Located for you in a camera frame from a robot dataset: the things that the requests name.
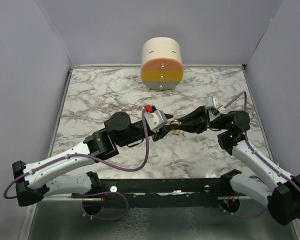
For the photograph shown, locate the medium brass padlock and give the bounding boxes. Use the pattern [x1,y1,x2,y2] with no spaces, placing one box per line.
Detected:
[170,120,182,125]

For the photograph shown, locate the brass padlock long shackle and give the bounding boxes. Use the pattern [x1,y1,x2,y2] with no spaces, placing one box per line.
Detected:
[173,129,181,136]

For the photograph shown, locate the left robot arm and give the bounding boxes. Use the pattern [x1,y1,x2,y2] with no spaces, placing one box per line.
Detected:
[12,110,173,207]

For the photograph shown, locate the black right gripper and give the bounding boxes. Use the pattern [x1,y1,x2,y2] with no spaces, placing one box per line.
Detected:
[173,105,228,135]

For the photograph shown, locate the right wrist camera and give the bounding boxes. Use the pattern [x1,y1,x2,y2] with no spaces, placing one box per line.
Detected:
[204,96,226,116]

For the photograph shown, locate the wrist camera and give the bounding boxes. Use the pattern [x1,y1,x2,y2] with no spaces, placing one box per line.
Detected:
[204,96,226,116]
[144,105,168,131]

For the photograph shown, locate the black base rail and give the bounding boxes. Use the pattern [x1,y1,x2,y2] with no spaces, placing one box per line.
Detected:
[72,169,241,214]

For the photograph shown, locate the round three-drawer storage box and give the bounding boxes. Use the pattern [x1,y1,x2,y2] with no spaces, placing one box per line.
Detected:
[140,37,184,91]

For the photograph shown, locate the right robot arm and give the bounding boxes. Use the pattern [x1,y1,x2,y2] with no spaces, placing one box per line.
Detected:
[177,106,300,225]

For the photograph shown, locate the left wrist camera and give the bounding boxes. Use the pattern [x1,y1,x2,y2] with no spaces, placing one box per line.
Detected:
[144,105,168,131]

